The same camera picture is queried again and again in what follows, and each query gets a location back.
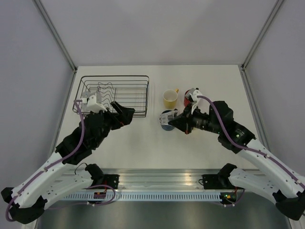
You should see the red mug black handle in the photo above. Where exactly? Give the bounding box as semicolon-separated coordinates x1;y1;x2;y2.
183;88;200;108

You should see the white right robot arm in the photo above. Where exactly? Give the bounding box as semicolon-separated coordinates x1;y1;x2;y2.
168;101;305;220

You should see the navy blue mug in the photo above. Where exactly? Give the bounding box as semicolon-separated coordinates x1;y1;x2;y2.
161;125;175;131

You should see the aluminium frame rail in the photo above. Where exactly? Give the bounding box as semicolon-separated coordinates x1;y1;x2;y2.
32;0;77;73

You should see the pale yellow mug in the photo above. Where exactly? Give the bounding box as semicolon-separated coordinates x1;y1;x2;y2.
163;89;179;109

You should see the aluminium front rail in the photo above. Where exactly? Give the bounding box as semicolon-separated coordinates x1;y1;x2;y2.
102;168;219;192

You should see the white slotted cable duct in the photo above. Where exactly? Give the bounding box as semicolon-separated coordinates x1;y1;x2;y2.
63;191;221;202

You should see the clear glass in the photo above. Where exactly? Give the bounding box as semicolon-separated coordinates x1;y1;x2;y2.
159;109;178;125
81;91;91;98

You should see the grey wire dish rack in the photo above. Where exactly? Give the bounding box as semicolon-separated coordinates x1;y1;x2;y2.
75;75;149;117

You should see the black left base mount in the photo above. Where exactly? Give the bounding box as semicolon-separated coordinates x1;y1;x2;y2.
92;174;120;189

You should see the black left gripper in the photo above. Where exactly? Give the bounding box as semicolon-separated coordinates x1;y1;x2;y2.
94;101;135;147

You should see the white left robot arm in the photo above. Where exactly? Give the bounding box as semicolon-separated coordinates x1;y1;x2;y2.
1;101;135;224

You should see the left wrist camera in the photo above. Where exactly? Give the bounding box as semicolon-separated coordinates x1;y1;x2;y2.
81;92;107;113

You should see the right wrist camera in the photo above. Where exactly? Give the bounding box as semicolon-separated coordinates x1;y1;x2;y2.
185;87;203;113

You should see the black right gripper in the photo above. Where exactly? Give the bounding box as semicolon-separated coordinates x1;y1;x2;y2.
168;103;222;135

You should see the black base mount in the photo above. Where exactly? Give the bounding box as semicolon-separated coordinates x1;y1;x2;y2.
198;174;235;190
92;174;120;189

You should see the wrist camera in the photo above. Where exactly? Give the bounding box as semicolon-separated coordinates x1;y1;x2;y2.
81;92;107;113
185;87;203;113

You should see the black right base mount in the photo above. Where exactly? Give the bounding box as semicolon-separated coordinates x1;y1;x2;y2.
198;174;235;190

